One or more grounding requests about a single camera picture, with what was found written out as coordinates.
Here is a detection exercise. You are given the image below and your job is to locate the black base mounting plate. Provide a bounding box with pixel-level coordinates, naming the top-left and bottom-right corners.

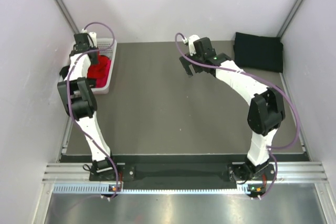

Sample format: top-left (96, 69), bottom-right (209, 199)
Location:
top-left (88, 162), bottom-right (278, 189)

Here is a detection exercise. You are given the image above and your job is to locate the folded black t shirt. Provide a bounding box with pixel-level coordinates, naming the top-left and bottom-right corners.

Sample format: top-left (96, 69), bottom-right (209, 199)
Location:
top-left (233, 32), bottom-right (284, 73)

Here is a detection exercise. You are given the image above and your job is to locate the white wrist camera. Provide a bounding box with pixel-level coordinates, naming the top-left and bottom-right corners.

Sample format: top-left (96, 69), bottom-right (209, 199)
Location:
top-left (81, 29), bottom-right (97, 46)
top-left (182, 35), bottom-right (200, 56)

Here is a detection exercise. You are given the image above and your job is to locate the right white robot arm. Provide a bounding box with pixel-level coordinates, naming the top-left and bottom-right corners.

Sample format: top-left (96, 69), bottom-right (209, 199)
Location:
top-left (180, 35), bottom-right (285, 184)

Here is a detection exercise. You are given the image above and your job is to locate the grey slotted cable duct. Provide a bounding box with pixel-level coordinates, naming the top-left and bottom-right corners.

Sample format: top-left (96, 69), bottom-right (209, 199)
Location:
top-left (52, 183), bottom-right (266, 195)

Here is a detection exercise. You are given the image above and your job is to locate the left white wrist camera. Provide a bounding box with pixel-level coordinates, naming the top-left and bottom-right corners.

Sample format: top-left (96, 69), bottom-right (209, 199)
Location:
top-left (81, 29), bottom-right (97, 46)

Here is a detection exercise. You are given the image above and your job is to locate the red t shirt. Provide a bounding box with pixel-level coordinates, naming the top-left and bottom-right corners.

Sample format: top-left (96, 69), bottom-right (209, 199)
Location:
top-left (87, 55), bottom-right (111, 88)

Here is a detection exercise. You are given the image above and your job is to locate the black t shirt in basket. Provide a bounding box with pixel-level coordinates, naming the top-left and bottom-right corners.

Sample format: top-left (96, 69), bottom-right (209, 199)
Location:
top-left (59, 65), bottom-right (70, 80)

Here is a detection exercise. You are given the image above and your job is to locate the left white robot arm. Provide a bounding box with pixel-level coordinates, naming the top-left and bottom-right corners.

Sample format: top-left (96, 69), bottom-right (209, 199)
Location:
top-left (57, 29), bottom-right (119, 180)

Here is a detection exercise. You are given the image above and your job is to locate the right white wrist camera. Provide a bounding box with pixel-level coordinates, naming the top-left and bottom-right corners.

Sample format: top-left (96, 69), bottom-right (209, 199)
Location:
top-left (182, 35), bottom-right (200, 56)

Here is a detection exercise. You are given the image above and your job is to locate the aluminium frame rail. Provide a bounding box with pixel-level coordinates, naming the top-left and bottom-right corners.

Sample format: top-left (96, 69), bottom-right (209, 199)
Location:
top-left (43, 162), bottom-right (327, 183)

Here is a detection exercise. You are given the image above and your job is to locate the white plastic laundry basket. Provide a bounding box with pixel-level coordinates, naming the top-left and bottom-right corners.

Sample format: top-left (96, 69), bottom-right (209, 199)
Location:
top-left (59, 37), bottom-right (118, 95)

